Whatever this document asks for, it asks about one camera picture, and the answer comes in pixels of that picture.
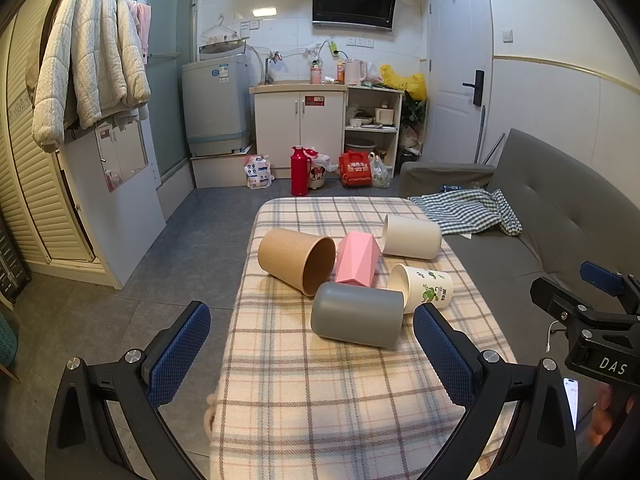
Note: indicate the white open shelf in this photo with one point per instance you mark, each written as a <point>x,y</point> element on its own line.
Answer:
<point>398,110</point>

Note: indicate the red thermos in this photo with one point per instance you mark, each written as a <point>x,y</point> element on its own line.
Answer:
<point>299,175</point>

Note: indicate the white printed paper cup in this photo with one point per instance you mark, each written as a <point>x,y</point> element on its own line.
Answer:
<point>430,287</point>

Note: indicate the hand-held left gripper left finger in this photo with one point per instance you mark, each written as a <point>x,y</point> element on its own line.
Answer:
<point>180,355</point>

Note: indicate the bowl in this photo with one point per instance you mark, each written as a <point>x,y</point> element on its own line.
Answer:
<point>360,122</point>

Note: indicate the pink cloth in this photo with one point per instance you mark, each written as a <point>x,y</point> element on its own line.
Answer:
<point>143,25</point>

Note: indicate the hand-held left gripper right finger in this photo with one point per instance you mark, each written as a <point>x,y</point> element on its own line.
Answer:
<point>445,355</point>

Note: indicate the white packets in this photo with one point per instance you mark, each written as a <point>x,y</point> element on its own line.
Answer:
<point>257,172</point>

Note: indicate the green plant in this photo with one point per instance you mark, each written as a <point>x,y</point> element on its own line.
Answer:
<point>414,110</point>

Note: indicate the yellow plastic bag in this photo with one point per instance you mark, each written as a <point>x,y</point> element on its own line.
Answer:
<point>395,77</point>

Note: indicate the pink faceted cup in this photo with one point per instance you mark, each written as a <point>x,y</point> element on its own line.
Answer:
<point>355,257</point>

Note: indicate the white door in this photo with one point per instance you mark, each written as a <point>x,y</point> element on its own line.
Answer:
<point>450,60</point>

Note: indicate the white light switch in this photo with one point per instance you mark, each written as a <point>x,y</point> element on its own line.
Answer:
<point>507,35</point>

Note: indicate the frosted glass sliding door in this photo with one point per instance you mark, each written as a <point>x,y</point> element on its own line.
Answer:
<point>170,25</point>

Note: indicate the orange bottle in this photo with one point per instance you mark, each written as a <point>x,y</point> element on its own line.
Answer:
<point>340,72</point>

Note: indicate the grey sofa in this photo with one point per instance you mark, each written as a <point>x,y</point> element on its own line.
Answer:
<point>540,200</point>

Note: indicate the clear plastic bag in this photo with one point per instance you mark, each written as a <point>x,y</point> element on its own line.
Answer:
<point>381,172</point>

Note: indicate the smartphone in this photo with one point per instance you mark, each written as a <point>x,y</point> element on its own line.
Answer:
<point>572,395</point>

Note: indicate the person's right hand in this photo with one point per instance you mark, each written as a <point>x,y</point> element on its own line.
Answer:
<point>598,422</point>

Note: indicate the grey washing machine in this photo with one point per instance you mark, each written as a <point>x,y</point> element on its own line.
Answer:
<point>215,105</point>

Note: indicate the white electric kettle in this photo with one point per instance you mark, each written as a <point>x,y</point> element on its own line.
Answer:
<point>355,72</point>

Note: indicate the white padded jacket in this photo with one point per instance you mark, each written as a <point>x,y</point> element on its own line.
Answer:
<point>90,50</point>

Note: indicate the green checked cloth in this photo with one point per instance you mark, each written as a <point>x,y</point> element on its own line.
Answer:
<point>465,207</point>

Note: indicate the white power strip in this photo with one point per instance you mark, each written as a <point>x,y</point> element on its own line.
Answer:
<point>332,48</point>

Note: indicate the white cabinet panel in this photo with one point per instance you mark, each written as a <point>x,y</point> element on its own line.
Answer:
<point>120,220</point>

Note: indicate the pink bottle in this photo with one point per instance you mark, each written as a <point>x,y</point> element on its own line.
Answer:
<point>315,75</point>

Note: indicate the grey cup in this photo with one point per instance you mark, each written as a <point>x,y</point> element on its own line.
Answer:
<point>355,315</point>

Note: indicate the brown paper cup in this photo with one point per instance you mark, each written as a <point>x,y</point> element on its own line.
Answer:
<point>290,257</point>

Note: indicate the teal basket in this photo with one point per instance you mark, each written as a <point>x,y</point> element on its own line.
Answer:
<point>6,345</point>

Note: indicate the louvered wardrobe door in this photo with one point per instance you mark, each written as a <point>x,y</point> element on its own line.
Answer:
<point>30,185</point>

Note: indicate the white sink cabinet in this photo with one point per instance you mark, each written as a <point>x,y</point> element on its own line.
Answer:
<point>280,125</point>

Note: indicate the plaid tablecloth table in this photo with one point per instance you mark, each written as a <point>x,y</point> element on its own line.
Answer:
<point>320,400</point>

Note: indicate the white washing machine platform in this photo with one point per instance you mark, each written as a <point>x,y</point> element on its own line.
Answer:
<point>220,170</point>

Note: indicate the white jug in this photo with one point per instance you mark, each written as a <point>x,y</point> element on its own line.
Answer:
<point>384,116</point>

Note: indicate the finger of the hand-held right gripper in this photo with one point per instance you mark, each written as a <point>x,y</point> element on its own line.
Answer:
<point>600,273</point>
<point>555,300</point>

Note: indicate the cream cup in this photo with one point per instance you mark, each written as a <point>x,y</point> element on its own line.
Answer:
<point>412,237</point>

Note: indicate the red bag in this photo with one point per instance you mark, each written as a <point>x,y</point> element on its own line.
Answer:
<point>355,167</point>

